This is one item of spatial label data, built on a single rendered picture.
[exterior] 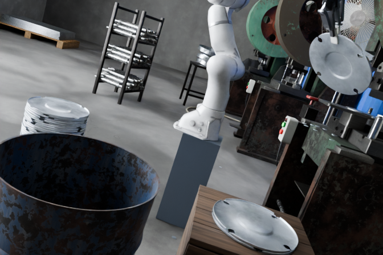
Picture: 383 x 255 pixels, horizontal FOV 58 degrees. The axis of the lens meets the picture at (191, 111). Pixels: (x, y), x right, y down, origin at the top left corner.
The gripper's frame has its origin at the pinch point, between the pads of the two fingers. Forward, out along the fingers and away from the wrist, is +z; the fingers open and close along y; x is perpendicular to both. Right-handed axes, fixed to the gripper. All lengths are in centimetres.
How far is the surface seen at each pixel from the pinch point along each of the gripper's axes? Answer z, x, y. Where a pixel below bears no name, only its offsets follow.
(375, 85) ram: 33.2, -5.7, 15.0
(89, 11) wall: 139, 732, 82
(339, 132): 47.4, -1.8, -6.2
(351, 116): 39.8, -5.1, -1.5
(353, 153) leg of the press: 35.9, -20.3, -21.2
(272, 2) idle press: 112, 243, 186
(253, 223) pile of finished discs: 25, -20, -71
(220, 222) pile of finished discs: 16, -18, -80
